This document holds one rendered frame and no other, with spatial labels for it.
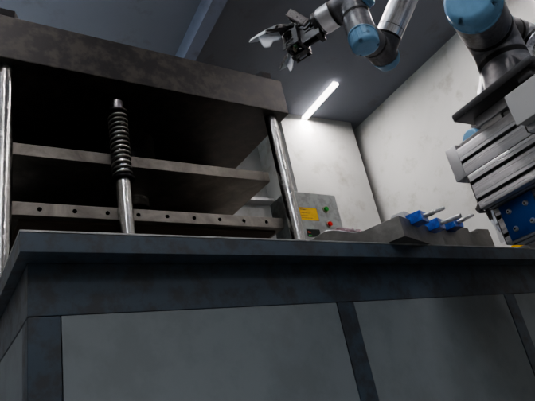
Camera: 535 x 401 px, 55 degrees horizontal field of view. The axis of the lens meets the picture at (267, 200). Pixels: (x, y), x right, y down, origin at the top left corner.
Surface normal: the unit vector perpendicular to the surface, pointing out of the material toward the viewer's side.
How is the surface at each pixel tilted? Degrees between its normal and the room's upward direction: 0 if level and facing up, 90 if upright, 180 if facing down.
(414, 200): 90
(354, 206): 90
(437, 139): 90
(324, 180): 90
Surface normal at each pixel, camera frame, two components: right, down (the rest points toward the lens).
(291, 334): 0.51, -0.44
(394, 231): -0.65, -0.20
